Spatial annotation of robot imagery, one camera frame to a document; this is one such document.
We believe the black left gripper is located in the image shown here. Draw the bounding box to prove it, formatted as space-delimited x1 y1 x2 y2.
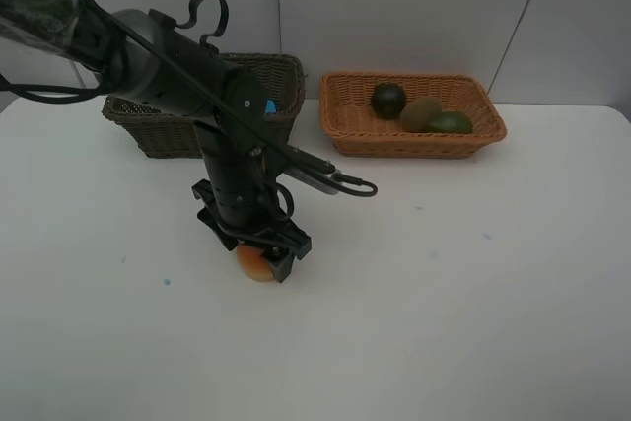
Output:
192 147 312 283

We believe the orange round bread bun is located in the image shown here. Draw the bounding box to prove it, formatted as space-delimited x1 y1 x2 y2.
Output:
236 245 274 282

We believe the blue whiteboard eraser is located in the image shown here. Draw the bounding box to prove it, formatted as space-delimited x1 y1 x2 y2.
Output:
265 99 277 119

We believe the dark purple mangosteen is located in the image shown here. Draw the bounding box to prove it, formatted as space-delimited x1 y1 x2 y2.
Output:
371 83 407 120

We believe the brown kiwi fruit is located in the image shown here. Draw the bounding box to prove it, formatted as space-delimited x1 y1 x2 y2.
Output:
400 97 443 133

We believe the green lime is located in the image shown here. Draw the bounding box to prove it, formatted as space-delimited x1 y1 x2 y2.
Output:
427 111 473 134

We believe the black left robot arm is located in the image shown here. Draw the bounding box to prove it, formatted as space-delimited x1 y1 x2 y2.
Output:
1 0 312 282

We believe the dark brown wicker basket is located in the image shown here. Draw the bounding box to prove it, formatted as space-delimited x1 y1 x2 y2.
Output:
102 53 305 159

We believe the orange wicker basket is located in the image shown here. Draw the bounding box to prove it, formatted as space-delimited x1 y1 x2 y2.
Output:
319 72 507 159

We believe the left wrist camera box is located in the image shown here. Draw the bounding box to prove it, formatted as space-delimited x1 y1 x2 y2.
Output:
284 146 340 195

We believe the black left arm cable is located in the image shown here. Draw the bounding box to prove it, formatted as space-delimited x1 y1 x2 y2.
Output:
0 0 379 240

